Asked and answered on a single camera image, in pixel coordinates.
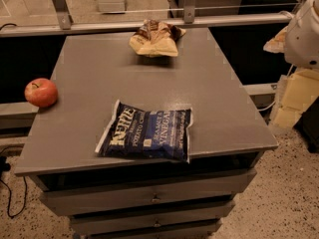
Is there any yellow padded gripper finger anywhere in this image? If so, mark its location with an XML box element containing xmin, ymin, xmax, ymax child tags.
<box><xmin>263</xmin><ymin>27</ymin><xmax>287</xmax><ymax>54</ymax></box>

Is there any brown chip bag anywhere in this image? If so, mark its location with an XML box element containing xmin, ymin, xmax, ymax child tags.
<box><xmin>129</xmin><ymin>20</ymin><xmax>186</xmax><ymax>57</ymax></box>

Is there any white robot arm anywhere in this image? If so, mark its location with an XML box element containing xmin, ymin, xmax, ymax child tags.
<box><xmin>263</xmin><ymin>0</ymin><xmax>319</xmax><ymax>69</ymax></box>

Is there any blue Kettle chip bag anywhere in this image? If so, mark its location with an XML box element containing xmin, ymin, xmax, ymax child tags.
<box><xmin>95</xmin><ymin>100</ymin><xmax>193</xmax><ymax>162</ymax></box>

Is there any grey drawer cabinet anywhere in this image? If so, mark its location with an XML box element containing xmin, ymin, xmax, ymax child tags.
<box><xmin>16</xmin><ymin>29</ymin><xmax>277</xmax><ymax>239</ymax></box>

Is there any red apple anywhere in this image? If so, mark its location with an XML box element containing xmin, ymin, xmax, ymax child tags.
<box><xmin>24</xmin><ymin>78</ymin><xmax>58</xmax><ymax>108</ymax></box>

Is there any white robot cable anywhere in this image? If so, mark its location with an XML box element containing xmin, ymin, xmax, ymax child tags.
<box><xmin>258</xmin><ymin>63</ymin><xmax>295</xmax><ymax>113</ymax></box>

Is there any metal railing frame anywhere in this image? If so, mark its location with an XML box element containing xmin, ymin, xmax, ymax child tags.
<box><xmin>0</xmin><ymin>0</ymin><xmax>295</xmax><ymax>38</ymax></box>

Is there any black floor cable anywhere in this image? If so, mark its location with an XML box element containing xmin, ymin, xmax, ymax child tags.
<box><xmin>0</xmin><ymin>154</ymin><xmax>28</xmax><ymax>219</ymax></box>

